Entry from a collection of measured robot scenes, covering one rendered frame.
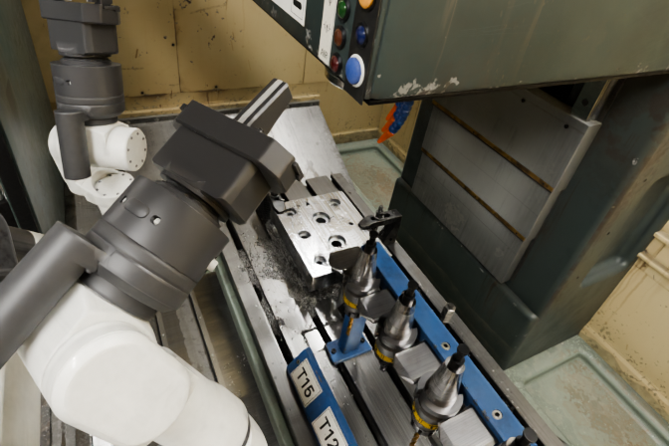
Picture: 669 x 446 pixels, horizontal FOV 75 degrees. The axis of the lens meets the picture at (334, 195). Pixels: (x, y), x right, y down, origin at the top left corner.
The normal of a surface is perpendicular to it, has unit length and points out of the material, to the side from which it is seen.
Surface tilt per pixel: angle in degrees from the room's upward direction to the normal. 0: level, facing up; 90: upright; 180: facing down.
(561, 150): 90
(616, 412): 0
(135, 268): 47
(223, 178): 30
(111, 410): 75
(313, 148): 24
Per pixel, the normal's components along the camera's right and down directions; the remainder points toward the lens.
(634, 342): -0.89, 0.18
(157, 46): 0.44, 0.59
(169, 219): 0.32, -0.14
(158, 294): 0.72, 0.22
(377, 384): 0.13, -0.79
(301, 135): 0.30, -0.48
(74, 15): -0.48, 0.29
